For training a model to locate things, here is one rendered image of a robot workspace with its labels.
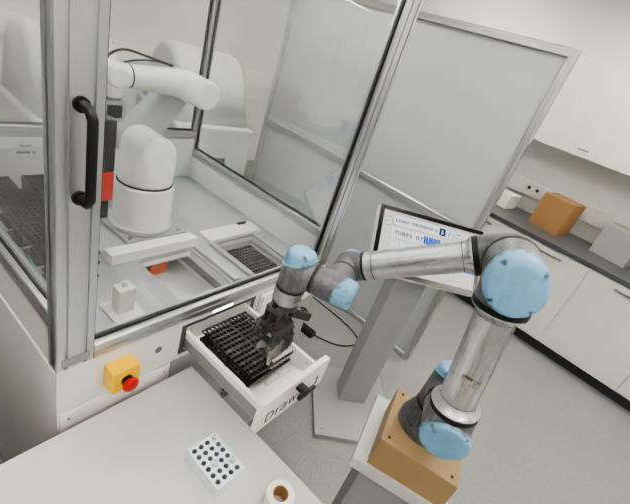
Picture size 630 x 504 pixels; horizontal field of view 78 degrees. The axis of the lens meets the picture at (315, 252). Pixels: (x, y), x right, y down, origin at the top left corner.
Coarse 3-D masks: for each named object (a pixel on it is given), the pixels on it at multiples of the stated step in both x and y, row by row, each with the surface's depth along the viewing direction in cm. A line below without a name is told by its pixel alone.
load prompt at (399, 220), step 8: (400, 216) 176; (400, 224) 175; (408, 224) 176; (416, 224) 177; (424, 224) 178; (432, 224) 178; (424, 232) 177; (432, 232) 178; (440, 232) 179; (448, 232) 180
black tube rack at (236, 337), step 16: (224, 320) 123; (240, 320) 125; (208, 336) 115; (224, 336) 117; (240, 336) 119; (256, 336) 121; (224, 352) 112; (240, 352) 113; (256, 352) 119; (240, 368) 109
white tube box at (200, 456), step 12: (204, 444) 98; (216, 444) 100; (192, 456) 94; (204, 456) 95; (216, 456) 98; (228, 456) 98; (192, 468) 95; (204, 468) 93; (216, 468) 94; (228, 468) 94; (240, 468) 95; (204, 480) 92; (216, 480) 92; (228, 480) 92; (216, 492) 90
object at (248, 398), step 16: (208, 320) 122; (192, 336) 114; (192, 352) 114; (208, 352) 111; (304, 352) 122; (208, 368) 111; (224, 368) 107; (304, 368) 122; (224, 384) 108; (240, 384) 104; (256, 384) 113; (272, 384) 115; (240, 400) 105; (256, 400) 102
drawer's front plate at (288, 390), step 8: (320, 360) 116; (328, 360) 119; (312, 368) 113; (320, 368) 116; (296, 376) 108; (304, 376) 109; (312, 376) 114; (320, 376) 121; (288, 384) 105; (296, 384) 107; (280, 392) 102; (288, 392) 105; (296, 392) 111; (264, 400) 98; (272, 400) 99; (280, 400) 104; (288, 400) 109; (296, 400) 115; (264, 408) 97; (272, 408) 102; (280, 408) 107; (256, 416) 99; (264, 416) 101; (272, 416) 105; (256, 424) 100; (264, 424) 104
